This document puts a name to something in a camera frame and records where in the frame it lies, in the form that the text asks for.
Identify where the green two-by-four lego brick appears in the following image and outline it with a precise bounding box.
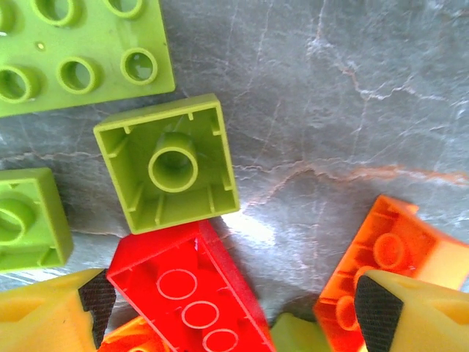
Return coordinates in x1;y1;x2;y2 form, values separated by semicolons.
0;167;75;274

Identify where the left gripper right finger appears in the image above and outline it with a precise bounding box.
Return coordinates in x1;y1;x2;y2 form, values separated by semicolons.
353;269;469;352

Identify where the green two-by-four lego plate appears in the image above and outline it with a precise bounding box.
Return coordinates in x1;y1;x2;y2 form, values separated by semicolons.
0;0;177;119

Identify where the green two-by-two lego brick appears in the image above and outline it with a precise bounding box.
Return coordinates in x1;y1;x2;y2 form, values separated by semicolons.
269;312;331;352
93;93;241;236

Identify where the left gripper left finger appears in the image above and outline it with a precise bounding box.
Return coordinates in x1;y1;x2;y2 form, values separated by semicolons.
0;268;117;352

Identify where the red two-by-four lego brick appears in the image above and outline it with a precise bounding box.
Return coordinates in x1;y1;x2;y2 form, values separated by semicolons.
106;219;278;352

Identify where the orange sloped lego piece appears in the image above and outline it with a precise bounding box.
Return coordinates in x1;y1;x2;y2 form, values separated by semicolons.
313;194;469;352

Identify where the orange two-by-two lego brick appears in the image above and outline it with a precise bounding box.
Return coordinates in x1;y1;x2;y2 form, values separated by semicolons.
97;315;163;352

